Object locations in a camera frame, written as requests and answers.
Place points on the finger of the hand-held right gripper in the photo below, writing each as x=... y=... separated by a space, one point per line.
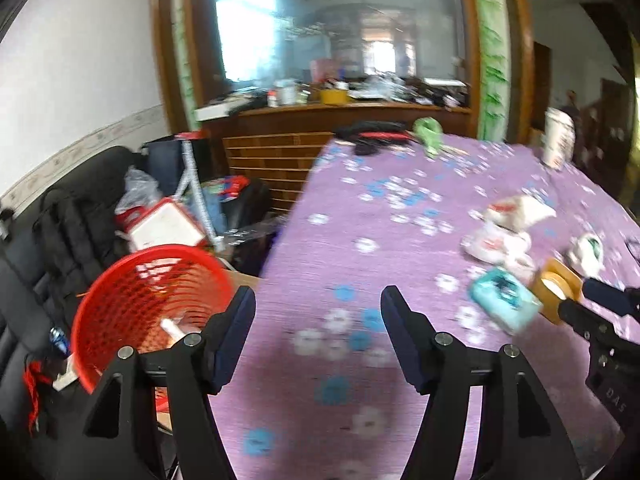
x=587 y=322
x=607 y=297

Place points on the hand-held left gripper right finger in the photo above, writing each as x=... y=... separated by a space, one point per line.
x=405 y=335

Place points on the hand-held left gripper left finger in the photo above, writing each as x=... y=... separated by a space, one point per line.
x=235 y=330

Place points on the yellow tape roll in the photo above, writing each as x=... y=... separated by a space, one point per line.
x=547 y=295

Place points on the teal tissue packet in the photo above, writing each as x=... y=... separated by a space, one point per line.
x=502 y=300

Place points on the white plastic bag red print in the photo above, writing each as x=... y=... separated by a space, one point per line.
x=520 y=212

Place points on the red plastic basket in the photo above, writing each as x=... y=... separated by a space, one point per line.
x=115 y=290

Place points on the purple floral tablecloth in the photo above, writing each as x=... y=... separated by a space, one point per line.
x=350 y=240

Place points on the white red-rimmed container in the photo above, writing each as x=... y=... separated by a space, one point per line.
x=165 y=227

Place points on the colorful printed bag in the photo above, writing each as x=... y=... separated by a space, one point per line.
x=225 y=200

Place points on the white lace strip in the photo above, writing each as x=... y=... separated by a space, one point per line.
x=197 y=195

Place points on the white patterned paper cup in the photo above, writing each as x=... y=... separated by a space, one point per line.
x=557 y=137

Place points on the wooden mirror cabinet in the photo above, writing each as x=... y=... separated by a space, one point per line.
x=260 y=160

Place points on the clear plastic bag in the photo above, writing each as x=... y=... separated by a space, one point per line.
x=137 y=187

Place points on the dark shopping bag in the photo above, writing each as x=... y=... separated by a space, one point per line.
x=167 y=162

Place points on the black pouch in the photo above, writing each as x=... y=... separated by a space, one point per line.
x=369 y=149

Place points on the red tool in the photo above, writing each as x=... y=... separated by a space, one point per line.
x=385 y=137

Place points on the green cloth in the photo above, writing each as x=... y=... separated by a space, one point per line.
x=429 y=132

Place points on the black sofa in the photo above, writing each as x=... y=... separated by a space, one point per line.
x=25 y=285

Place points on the white flat box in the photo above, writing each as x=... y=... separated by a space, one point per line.
x=220 y=111

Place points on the wooden door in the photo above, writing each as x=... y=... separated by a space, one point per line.
x=542 y=85

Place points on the yellow container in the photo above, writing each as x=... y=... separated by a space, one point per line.
x=334 y=97

